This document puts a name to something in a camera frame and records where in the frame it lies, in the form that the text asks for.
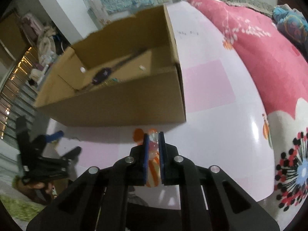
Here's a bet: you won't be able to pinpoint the pink bead bracelet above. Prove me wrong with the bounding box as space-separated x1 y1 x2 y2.
147 129 159 160

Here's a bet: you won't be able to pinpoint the hanging pink clothes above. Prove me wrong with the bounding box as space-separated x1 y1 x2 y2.
19 12 42 41

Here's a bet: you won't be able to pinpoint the dark wristwatch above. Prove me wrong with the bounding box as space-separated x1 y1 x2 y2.
79 47 151 92

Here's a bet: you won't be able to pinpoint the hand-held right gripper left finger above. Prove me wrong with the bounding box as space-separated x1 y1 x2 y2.
26 132 150 231

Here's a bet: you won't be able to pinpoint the pink floral blanket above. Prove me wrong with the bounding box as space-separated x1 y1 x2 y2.
186 0 308 224

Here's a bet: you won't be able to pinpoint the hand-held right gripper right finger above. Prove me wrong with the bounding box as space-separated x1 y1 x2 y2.
158 131 281 231

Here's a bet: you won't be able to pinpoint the metal railing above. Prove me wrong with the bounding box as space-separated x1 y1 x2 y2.
0 46 41 140

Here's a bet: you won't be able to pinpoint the window with brown blinds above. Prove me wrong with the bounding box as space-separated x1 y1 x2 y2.
0 7 27 65

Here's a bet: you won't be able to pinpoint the blue floral quilt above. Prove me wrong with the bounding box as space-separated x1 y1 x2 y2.
272 3 308 60

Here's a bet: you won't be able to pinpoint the multicolour bead bracelet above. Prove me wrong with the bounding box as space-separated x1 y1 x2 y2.
103 77 121 86

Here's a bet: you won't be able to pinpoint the person's left hand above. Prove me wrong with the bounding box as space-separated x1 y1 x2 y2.
14 178 57 205

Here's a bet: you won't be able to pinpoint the brown cardboard box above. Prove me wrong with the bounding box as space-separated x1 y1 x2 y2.
32 3 187 127

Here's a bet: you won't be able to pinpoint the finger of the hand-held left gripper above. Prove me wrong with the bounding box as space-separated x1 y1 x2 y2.
59 146 82 162
36 130 64 145

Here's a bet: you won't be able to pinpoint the pile of clothes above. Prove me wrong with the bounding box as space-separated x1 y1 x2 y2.
36 25 64 64

